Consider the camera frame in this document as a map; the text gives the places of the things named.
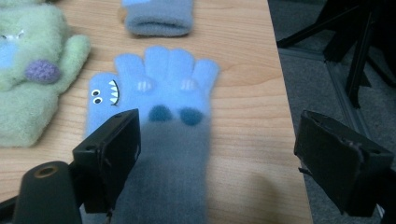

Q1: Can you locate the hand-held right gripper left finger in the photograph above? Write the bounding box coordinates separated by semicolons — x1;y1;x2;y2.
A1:
72;108;142;215

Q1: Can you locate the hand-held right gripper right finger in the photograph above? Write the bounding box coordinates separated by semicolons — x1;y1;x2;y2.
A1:
293;109;395;217

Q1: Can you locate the black tripod stand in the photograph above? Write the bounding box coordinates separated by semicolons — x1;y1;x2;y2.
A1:
276;0;396;110

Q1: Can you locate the green fuzzy glove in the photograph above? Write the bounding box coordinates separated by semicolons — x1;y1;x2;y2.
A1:
0;3;92;148

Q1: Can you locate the blue glove with dark dots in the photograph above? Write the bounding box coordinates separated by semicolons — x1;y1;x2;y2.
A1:
84;45;221;224

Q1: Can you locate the blue glove with grey cuff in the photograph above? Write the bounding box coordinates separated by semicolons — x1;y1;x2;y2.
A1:
120;0;194;37

